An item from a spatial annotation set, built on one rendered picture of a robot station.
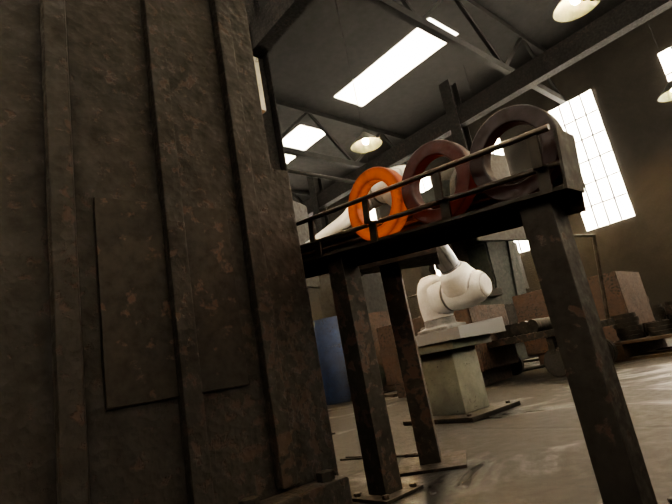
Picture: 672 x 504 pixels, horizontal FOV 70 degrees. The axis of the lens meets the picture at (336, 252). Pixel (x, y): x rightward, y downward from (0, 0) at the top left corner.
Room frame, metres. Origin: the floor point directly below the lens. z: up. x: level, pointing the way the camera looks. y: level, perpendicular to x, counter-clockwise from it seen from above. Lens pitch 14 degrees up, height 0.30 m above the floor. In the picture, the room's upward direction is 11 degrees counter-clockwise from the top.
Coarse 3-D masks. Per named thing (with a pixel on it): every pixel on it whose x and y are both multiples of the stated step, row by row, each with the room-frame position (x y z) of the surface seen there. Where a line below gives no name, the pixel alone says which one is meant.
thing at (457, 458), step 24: (384, 264) 1.47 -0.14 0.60; (408, 264) 1.51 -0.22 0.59; (432, 264) 1.56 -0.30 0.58; (384, 288) 1.48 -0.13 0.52; (408, 312) 1.47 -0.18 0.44; (408, 336) 1.47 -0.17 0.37; (408, 360) 1.47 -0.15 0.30; (408, 384) 1.47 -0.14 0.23; (432, 432) 1.47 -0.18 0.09; (432, 456) 1.47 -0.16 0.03; (456, 456) 1.51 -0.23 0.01
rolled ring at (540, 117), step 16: (496, 112) 0.85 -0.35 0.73; (512, 112) 0.83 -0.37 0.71; (528, 112) 0.81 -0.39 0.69; (544, 112) 0.79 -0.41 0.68; (480, 128) 0.88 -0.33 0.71; (496, 128) 0.86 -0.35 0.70; (560, 128) 0.79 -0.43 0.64; (480, 144) 0.89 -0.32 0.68; (544, 144) 0.80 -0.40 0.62; (480, 160) 0.89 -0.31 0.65; (544, 160) 0.81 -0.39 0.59; (480, 176) 0.90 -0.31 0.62; (496, 192) 0.88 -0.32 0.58; (512, 192) 0.86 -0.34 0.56; (528, 192) 0.84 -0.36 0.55
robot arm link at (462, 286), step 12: (396, 168) 1.97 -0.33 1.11; (444, 252) 2.16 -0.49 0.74; (444, 264) 2.18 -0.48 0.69; (456, 264) 2.19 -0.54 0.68; (444, 276) 2.21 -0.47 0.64; (456, 276) 2.18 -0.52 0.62; (468, 276) 2.18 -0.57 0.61; (480, 276) 2.17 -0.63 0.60; (444, 288) 2.25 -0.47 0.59; (456, 288) 2.20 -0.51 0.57; (468, 288) 2.18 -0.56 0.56; (480, 288) 2.17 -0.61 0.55; (444, 300) 2.30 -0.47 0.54; (456, 300) 2.25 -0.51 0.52; (468, 300) 2.22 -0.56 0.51; (480, 300) 2.21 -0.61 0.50
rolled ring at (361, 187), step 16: (368, 176) 1.11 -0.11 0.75; (384, 176) 1.07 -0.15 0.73; (400, 176) 1.07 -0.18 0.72; (352, 192) 1.16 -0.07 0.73; (400, 192) 1.05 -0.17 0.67; (352, 208) 1.16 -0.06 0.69; (400, 208) 1.06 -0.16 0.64; (352, 224) 1.17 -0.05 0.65; (384, 224) 1.10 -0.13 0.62; (400, 224) 1.08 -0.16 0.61; (368, 240) 1.14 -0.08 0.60
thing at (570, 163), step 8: (560, 136) 0.77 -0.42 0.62; (568, 136) 0.79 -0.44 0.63; (560, 144) 0.77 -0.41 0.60; (568, 144) 0.79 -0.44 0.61; (560, 152) 0.77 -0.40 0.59; (568, 152) 0.79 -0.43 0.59; (576, 152) 0.81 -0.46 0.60; (560, 160) 0.77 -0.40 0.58; (568, 160) 0.78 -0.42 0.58; (576, 160) 0.81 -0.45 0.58; (560, 168) 0.77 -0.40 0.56; (568, 168) 0.78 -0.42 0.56; (576, 168) 0.80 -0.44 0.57; (568, 176) 0.78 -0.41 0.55; (576, 176) 0.80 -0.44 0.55; (568, 184) 0.77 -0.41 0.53; (576, 184) 0.80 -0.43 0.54; (584, 192) 0.82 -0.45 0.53
